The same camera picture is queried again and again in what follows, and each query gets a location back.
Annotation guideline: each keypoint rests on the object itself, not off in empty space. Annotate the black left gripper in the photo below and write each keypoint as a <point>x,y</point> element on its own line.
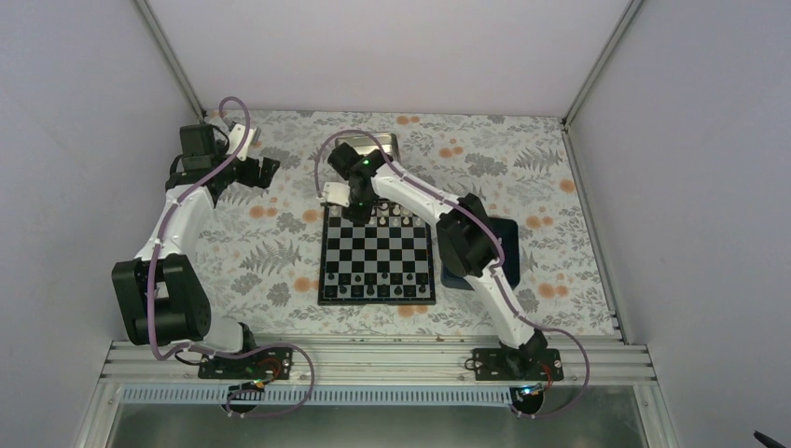
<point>265,174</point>

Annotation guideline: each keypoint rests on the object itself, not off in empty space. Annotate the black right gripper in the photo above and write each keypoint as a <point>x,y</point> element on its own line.
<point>359,216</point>

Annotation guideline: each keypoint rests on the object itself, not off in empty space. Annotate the blue plastic piece tray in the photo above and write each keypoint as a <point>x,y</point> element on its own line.
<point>508,235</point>

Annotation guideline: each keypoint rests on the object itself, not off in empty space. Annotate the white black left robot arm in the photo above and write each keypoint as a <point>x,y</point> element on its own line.
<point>160,296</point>

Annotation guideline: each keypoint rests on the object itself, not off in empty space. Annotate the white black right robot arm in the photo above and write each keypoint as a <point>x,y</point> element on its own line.
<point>466,243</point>

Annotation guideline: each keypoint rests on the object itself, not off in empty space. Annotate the black silver chess board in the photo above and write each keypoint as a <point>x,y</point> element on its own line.
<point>383,245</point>

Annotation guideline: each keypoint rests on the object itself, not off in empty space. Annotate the black chess piece row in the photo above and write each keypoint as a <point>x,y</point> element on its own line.
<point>341,286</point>

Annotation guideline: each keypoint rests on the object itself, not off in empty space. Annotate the pink metal tin box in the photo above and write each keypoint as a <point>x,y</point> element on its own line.
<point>363,153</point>

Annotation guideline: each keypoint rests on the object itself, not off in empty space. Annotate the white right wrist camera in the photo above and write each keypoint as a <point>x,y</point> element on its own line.
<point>336,193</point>

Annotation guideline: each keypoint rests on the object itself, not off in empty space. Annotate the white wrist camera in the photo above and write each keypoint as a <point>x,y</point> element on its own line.
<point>336,193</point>
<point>241,138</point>

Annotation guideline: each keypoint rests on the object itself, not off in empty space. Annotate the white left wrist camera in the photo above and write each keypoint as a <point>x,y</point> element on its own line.
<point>241,138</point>

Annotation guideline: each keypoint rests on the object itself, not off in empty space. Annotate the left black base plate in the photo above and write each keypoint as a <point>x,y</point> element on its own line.
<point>271,364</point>

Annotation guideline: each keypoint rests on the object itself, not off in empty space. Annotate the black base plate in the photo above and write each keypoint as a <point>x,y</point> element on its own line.
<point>499,364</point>
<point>271,364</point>

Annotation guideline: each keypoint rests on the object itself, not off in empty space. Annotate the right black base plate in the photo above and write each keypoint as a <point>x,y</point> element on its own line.
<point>499,364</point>

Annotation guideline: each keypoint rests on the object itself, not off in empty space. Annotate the aluminium rail frame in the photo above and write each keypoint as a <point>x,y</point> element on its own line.
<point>418,360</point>

